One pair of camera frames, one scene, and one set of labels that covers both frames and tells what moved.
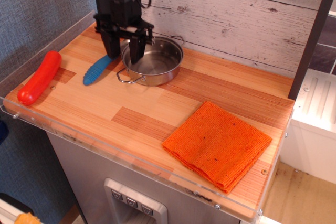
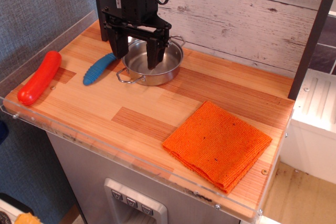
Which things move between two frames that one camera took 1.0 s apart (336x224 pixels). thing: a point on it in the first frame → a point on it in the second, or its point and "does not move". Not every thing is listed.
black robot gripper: [118, 7] → [138, 15]
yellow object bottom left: [27, 218] does not move
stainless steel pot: [160, 65] does not move
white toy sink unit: [310, 142] does not move
